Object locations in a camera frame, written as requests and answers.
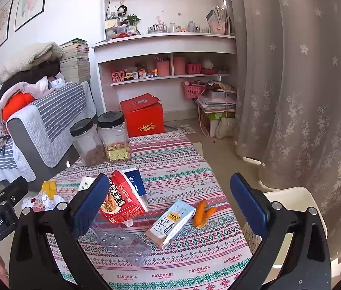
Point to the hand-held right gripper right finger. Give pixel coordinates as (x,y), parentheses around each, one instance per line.
(249,207)

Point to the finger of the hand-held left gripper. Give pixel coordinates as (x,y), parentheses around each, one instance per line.
(13,188)

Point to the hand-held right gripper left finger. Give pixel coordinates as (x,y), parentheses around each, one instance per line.
(89,207)

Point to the small white wrapper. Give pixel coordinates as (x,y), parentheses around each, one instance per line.
(31,202)

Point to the red instant noodle cup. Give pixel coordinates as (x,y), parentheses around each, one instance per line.
(122,199)

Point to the yellow wrapper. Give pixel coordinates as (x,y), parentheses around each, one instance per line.
(49,188)

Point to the white paper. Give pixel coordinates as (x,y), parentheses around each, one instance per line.
(52,202)

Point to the white plastic bin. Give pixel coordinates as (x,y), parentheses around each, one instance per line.
(291,196)

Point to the crushed clear plastic bottle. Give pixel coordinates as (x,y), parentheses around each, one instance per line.
(119,243)

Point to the orange peel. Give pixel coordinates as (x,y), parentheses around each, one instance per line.
(200,214)

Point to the blue white carton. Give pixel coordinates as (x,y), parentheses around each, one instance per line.
(135,181)

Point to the jar with dark snacks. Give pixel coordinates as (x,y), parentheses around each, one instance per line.
(89,145)

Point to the jar with light crackers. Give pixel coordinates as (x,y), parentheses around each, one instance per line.
(114,139)

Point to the patterned tablecloth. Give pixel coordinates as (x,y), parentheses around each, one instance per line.
(182,169)

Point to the light blue milk carton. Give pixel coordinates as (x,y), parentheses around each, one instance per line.
(170,226)

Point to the white tote bag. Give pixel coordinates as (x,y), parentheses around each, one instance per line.
(226,128)

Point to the orange garment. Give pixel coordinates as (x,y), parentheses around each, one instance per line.
(16,102)

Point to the armchair with striped quilted cover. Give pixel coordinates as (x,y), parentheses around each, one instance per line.
(55,111)

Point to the green white cardboard box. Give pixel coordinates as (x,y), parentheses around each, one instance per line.
(211,120)

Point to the checkered paper sheet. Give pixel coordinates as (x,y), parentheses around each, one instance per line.
(186,128)

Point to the pale pink garment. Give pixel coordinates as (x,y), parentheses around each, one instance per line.
(37,87)

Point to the red cardboard box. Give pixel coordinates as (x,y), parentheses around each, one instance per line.
(143,117)

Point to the pile of papers and folders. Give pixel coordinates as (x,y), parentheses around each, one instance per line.
(218,99)

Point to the dark clothing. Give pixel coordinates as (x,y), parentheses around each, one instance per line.
(34,72)

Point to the large pink basket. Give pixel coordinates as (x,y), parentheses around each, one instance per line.
(193,90)

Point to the beige fleece blanket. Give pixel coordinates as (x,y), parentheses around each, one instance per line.
(28,57)

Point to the floral lace curtain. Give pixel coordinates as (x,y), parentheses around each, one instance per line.
(294,81)

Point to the pink lattice basket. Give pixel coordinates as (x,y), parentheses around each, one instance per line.
(117,76)

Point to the yellow toy truck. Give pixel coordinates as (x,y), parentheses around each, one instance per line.
(129,76)

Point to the stack of books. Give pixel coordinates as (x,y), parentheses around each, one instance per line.
(75,63)

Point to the white plush toy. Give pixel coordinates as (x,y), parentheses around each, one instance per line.
(208,64)

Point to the pink plastic basket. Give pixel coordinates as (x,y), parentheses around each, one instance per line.
(193,68)

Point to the white shelf unit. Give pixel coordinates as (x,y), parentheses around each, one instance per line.
(164,45)

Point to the small green plant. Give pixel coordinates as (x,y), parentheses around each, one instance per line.
(133,21)

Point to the pen holder cluster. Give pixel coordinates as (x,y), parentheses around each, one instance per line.
(157,27)

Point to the dark-haired doll figure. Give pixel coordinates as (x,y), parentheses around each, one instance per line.
(122,12)

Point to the medium framed wall picture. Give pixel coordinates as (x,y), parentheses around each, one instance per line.
(3,25)

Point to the large framed wall picture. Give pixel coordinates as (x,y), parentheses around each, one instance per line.
(33,0)

